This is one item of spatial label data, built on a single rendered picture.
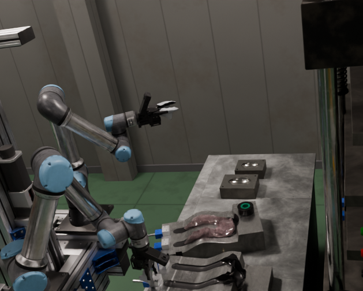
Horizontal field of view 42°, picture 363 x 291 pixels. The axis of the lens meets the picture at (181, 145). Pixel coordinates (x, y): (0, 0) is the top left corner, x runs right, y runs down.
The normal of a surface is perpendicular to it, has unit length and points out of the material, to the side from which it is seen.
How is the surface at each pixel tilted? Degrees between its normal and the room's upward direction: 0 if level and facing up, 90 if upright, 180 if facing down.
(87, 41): 90
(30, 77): 90
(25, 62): 90
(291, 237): 0
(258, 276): 0
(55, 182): 84
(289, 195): 0
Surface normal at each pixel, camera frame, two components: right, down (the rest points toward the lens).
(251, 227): -0.18, -0.88
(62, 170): 0.52, 0.21
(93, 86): -0.26, 0.47
